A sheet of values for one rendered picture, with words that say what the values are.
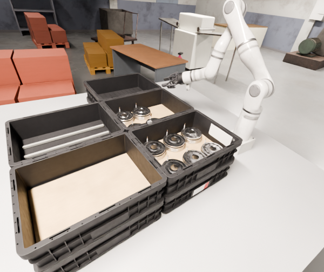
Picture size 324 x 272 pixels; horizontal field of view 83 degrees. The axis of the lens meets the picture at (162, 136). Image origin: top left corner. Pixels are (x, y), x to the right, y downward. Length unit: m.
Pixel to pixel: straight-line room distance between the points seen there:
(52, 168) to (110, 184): 0.21
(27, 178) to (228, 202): 0.77
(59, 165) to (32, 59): 2.04
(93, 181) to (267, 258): 0.66
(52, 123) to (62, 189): 0.37
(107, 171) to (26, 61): 2.12
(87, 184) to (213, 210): 0.51
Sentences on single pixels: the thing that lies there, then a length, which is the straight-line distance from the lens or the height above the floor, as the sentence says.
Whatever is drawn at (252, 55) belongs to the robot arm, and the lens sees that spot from 1.03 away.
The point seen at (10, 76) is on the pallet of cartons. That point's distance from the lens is 2.78.
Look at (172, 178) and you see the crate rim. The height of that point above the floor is 0.92.
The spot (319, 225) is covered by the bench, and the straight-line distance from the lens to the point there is 1.04.
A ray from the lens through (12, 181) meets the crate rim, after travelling 0.70.
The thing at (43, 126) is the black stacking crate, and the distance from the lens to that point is 1.00.
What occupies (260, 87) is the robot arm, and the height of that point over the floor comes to 1.09.
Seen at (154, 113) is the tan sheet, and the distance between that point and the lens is 1.10.
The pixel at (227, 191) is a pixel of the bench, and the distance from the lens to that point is 0.93.
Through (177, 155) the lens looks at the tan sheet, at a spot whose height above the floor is 0.83.
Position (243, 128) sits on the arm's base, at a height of 0.86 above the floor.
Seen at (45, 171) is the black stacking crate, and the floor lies 0.88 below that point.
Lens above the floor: 1.39
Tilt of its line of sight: 37 degrees down
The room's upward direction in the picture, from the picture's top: 6 degrees clockwise
